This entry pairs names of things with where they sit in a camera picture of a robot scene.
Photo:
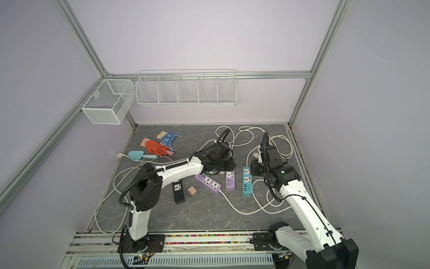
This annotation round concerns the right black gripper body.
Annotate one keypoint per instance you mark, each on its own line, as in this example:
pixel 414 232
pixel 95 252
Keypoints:
pixel 258 169

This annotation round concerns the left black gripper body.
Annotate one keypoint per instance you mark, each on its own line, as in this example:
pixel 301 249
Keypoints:
pixel 225 165

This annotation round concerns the purple power strip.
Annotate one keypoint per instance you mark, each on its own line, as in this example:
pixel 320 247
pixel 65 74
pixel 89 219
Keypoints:
pixel 208 182
pixel 230 180

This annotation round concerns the purple power strip front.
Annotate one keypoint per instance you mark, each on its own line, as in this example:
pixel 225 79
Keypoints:
pixel 208 182

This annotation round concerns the teal power strip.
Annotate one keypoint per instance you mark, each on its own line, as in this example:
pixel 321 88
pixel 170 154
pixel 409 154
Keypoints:
pixel 247 181

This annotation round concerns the pink charger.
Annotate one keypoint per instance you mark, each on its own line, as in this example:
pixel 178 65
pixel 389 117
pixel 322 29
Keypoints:
pixel 191 191

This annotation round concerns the black power strip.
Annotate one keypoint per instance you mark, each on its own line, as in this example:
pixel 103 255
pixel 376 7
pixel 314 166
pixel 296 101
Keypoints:
pixel 179 196

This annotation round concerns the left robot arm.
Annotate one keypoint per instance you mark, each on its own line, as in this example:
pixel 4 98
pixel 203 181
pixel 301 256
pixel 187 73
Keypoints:
pixel 143 193

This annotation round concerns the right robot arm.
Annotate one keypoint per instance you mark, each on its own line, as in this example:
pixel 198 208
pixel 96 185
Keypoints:
pixel 324 247

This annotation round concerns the blue patterned glove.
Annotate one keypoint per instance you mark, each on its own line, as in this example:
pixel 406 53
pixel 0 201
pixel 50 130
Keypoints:
pixel 167 138

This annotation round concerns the red rubber glove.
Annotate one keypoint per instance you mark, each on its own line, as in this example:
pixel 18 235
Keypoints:
pixel 156 148

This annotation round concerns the pink glove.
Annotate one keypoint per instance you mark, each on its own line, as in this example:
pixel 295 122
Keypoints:
pixel 170 153

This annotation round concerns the teal dustpan scoop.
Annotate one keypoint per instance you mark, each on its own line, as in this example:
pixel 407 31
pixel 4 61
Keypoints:
pixel 140 155

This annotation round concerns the white mesh box basket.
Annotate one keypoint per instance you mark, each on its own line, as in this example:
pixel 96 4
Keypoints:
pixel 110 102

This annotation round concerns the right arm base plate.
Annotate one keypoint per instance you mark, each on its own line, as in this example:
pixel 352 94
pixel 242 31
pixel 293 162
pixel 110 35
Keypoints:
pixel 264 242

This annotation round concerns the white wire basket rack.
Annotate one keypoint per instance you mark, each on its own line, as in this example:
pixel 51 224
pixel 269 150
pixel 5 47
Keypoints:
pixel 186 87

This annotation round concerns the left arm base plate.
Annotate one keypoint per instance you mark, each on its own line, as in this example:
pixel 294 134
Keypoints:
pixel 149 243

